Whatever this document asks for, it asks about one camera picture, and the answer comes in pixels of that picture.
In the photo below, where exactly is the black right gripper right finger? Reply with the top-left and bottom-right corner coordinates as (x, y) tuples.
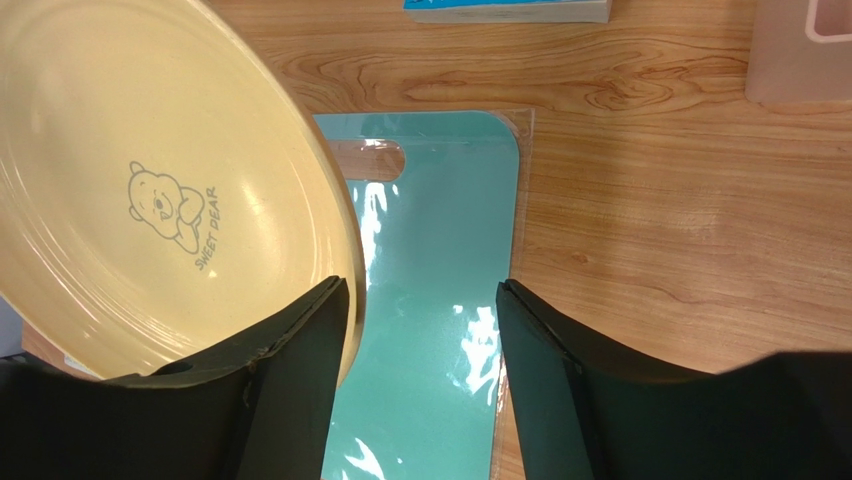
(496, 280), (851, 479)

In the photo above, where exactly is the teal cutting board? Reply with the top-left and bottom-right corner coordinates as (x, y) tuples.
(317, 109), (534, 479)

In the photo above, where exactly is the yellow bear plate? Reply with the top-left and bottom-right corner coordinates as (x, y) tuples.
(1, 1), (365, 380)

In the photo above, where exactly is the pink plastic desk organizer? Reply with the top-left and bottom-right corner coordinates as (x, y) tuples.
(745, 0), (851, 104)

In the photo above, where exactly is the blue 26-Storey Treehouse book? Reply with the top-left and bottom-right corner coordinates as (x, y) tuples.
(403, 0), (612, 24)

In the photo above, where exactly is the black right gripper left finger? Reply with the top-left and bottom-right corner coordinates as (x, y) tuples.
(1, 276), (349, 479)

